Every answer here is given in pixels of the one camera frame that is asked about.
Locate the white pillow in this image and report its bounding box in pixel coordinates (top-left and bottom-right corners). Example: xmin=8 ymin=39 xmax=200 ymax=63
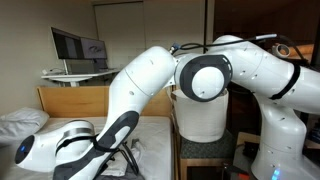
xmin=0 ymin=106 xmax=51 ymax=147

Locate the grey desktop box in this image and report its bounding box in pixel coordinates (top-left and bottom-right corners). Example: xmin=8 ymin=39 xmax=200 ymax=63
xmin=65 ymin=59 xmax=96 ymax=75

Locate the bed with white sheet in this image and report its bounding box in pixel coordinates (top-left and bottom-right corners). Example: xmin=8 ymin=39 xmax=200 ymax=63
xmin=0 ymin=115 xmax=175 ymax=180

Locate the wooden chair green cushion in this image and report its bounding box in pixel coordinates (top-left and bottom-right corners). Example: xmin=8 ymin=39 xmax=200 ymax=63
xmin=169 ymin=109 xmax=238 ymax=180

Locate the white desk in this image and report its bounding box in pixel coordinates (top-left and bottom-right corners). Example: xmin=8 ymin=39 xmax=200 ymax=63
xmin=40 ymin=67 xmax=122 ymax=88

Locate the white closet door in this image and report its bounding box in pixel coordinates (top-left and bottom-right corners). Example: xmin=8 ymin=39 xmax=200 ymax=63
xmin=93 ymin=1 xmax=148 ymax=69

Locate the small wooden table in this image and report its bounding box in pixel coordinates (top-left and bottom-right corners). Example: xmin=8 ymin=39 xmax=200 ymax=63
xmin=232 ymin=131 xmax=265 ymax=180

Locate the white woven laundry basket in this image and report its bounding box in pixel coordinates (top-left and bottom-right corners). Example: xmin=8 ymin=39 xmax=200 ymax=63
xmin=170 ymin=87 xmax=230 ymax=144

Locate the grey garment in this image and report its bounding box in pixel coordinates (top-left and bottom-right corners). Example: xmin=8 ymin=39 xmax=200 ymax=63
xmin=113 ymin=137 xmax=147 ymax=180

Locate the small black box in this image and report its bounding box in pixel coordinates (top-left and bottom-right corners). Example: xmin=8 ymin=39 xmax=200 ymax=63
xmin=242 ymin=141 xmax=262 ymax=160

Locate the wide black monitor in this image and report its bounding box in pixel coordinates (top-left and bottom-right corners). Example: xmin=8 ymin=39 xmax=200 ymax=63
xmin=50 ymin=26 xmax=109 ymax=61

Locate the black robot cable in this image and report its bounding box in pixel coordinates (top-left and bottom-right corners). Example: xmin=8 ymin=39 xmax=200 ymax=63
xmin=169 ymin=33 xmax=278 ymax=56

